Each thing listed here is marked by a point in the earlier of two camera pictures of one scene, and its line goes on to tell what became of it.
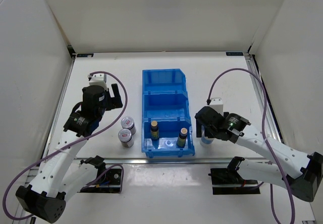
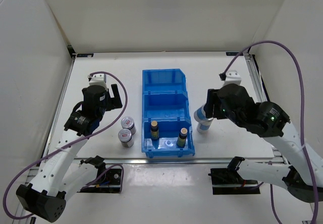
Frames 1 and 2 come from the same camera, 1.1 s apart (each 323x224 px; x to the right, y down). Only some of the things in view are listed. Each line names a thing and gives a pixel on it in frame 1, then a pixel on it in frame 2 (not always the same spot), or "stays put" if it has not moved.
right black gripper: (198, 130) to (212, 99)
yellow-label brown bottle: (181, 139) stays put
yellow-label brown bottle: (154, 130) stays put
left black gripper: (116, 101) stays put
